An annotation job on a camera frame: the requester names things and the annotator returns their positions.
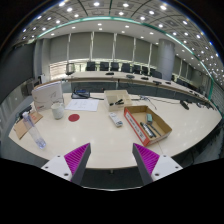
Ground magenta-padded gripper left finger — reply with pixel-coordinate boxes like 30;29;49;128
40;142;92;186

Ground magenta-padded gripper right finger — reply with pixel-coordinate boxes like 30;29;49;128
131;142;184;186

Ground clear plastic water bottle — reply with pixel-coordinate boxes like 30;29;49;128
21;111;47;150

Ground black tools in cardboard box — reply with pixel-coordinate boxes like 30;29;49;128
139;121;162;139

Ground small teal tool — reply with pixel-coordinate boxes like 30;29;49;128
145;113;154;125

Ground flat round red coaster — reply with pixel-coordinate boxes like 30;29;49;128
67;113;81;123

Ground open red-sided cardboard box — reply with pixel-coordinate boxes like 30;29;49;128
123;105;174;148

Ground white ceramic mug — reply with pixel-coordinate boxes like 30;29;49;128
50;102;65;120

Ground brown paper envelope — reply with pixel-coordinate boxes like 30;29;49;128
13;111;44;140

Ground black power adapter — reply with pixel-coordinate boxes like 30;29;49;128
15;104;34;123

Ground white printed paper sheet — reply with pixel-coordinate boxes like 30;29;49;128
64;98;100;112

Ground white copy paper carton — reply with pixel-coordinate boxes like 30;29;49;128
31;80;65;112

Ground black desk device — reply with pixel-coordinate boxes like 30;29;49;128
71;87;91;100

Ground open white cardboard box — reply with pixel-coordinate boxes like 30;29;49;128
103;89;133;112

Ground black tool in white box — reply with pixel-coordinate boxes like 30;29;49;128
109;98;125;107

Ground grey box monitor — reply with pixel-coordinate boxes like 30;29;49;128
21;79;36;97

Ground long curved conference desk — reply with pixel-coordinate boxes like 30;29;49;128
63;70;218;111

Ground group of black office chairs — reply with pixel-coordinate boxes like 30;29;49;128
65;61;188;84

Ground group of ceiling lights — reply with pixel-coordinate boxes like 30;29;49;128
19;0;224;78

